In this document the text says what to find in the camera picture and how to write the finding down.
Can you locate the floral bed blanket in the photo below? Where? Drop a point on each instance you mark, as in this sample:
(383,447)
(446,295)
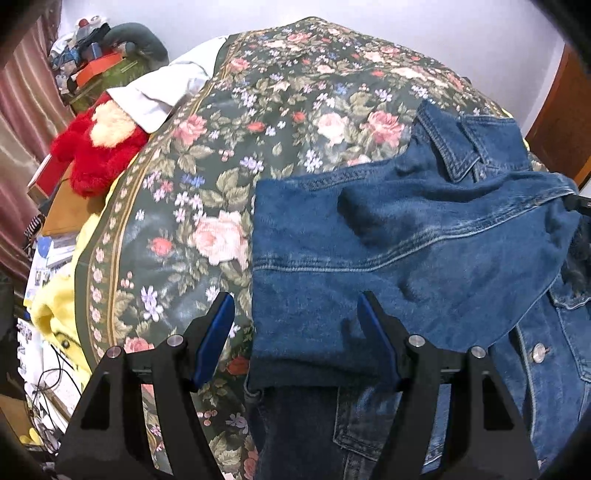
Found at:
(277,115)

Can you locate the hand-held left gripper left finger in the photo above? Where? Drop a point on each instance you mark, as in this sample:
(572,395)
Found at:
(216,339)

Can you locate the orange box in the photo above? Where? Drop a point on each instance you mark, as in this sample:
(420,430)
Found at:
(99,67)

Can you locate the striped brown curtain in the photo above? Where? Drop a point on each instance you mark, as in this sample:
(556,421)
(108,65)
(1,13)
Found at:
(23,106)

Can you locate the white cloth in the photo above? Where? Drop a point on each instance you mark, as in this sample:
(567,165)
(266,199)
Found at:
(161,87)

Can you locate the yellow cloth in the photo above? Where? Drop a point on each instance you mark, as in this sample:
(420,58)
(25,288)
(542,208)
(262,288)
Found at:
(55,304)

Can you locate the blue denim jacket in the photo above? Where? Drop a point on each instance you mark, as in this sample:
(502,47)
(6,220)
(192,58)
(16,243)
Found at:
(369,258)

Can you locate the grey cushion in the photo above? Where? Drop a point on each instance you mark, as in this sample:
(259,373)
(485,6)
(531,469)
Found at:
(143,37)

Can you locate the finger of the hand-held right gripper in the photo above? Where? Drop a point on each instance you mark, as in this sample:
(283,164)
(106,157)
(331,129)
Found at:
(578,202)

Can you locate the red plush toy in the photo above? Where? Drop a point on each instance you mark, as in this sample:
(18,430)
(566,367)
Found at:
(104,164)

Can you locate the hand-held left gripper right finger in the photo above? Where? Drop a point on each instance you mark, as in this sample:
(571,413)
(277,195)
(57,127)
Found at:
(379,344)

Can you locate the pile of papers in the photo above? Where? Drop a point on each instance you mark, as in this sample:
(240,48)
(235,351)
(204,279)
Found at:
(46,263)

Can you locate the red flat box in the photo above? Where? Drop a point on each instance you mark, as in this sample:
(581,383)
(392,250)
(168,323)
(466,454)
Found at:
(46,177)

